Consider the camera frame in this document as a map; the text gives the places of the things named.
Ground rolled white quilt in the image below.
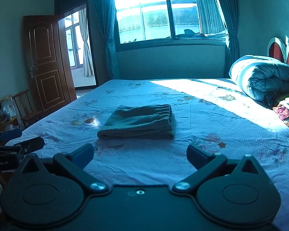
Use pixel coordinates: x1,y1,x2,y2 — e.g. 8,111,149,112
229,55,289,107

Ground bedroom window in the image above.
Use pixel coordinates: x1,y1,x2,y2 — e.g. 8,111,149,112
114,0,228,51

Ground brown wooden door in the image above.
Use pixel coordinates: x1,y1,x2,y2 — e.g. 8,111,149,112
23,15,77,112

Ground white sheer curtain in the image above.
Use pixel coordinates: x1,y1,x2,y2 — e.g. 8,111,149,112
78,8,95,77

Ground red and white headboard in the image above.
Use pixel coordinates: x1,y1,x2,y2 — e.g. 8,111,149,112
267,24,289,71

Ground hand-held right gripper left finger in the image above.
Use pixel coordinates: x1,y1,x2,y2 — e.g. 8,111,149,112
13,143,110,194

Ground white bag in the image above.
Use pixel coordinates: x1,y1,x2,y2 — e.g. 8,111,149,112
0,100,16,122

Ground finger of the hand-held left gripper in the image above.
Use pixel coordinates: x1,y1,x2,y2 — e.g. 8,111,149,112
7,136,45,156
0,129,23,143

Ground wooden chair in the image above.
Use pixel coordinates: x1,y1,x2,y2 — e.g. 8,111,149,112
12,90,42,128

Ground teal curtain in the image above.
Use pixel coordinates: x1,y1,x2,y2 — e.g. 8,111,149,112
87,0,121,80
195,0,241,65

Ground dark cloth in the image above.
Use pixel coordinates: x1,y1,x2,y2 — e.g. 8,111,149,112
176,29,208,39

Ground green pants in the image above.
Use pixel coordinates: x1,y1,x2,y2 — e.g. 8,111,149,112
97,104,176,140

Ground bed with floral sheet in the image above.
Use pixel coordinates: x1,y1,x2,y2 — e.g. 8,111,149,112
5,78,289,231

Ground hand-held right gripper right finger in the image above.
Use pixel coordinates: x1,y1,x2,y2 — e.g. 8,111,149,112
171,144,268,194

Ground balcony window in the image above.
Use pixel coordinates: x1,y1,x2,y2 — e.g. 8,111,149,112
65,11,85,69

